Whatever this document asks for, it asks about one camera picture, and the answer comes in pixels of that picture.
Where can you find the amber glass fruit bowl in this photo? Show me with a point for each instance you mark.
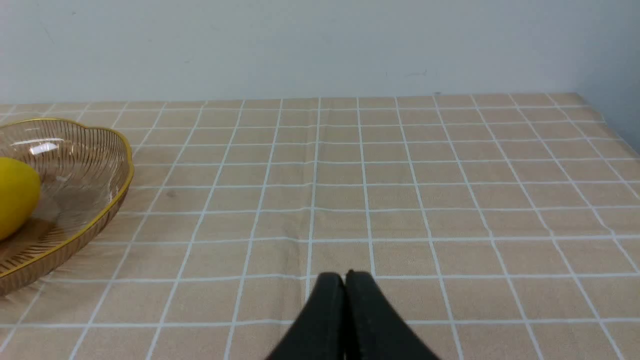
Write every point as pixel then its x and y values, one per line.
pixel 85 173

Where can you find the beige checkered tablecloth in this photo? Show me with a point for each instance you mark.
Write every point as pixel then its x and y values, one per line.
pixel 499 226

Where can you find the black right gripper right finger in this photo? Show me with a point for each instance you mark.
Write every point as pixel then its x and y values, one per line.
pixel 375 330

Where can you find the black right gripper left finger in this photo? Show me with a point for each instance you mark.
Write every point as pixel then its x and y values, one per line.
pixel 317 332

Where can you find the yellow lemon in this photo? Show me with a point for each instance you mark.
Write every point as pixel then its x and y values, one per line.
pixel 20 187

